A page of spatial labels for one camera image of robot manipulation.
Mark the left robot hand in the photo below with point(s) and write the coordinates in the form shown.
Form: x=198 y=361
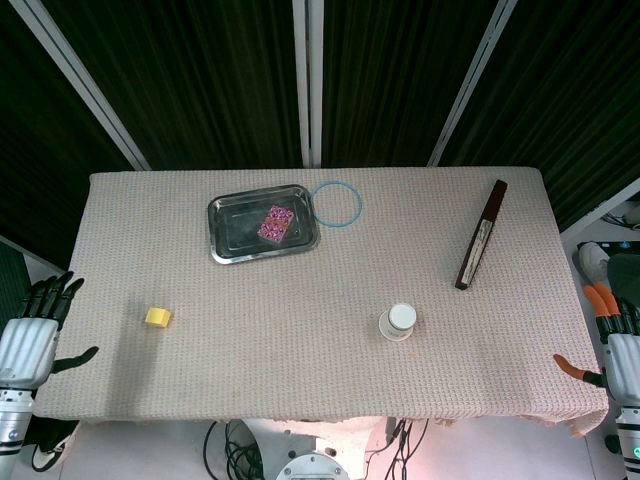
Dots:
x=25 y=345

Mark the pink woven tablecloth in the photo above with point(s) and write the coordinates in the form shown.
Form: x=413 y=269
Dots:
x=280 y=350

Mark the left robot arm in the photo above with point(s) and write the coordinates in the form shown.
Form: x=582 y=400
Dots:
x=12 y=420

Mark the yellow cube block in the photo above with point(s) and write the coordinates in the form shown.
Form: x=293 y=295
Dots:
x=159 y=317

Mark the dark folded hand fan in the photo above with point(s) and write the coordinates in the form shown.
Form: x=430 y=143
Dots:
x=481 y=235

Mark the robot base column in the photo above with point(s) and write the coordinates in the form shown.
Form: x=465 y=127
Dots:
x=315 y=457

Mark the black and white sneaker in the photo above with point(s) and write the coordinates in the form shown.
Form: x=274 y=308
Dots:
x=47 y=447

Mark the white paper cup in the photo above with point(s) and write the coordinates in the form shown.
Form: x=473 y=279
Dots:
x=397 y=322

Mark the black floor device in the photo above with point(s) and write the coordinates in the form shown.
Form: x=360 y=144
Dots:
x=612 y=246

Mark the white screen frame post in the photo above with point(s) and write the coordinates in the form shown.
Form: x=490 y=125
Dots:
x=470 y=82
x=307 y=82
x=82 y=82

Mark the metal rectangular tray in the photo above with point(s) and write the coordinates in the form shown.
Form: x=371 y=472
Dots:
x=262 y=223

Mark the pink patterned card box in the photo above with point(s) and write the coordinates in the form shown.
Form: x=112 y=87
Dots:
x=275 y=224

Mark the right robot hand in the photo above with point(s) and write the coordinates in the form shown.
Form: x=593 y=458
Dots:
x=620 y=350

